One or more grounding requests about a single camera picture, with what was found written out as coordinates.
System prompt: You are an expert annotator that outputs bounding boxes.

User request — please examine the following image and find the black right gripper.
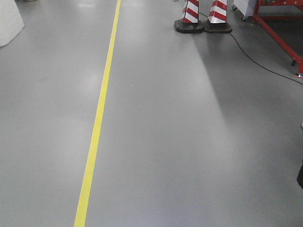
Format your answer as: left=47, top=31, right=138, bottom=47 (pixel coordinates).
left=296, top=165, right=303, bottom=188

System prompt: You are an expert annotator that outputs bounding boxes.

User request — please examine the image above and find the red white traffic cone right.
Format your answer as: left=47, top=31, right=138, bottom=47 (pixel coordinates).
left=204, top=0, right=232, bottom=33

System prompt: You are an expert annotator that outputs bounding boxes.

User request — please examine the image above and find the red white traffic cone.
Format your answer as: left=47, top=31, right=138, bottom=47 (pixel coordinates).
left=204, top=0, right=232, bottom=33
left=174, top=0, right=204, bottom=34

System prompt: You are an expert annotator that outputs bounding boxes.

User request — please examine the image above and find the red white traffic cone left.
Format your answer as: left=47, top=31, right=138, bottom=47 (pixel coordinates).
left=174, top=0, right=204, bottom=34

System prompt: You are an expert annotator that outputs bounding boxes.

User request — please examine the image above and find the black floor cable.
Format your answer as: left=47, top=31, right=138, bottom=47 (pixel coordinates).
left=198, top=9, right=303, bottom=86

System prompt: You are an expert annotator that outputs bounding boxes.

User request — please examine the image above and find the red metal frame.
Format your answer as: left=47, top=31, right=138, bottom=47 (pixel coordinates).
left=252, top=0, right=303, bottom=77

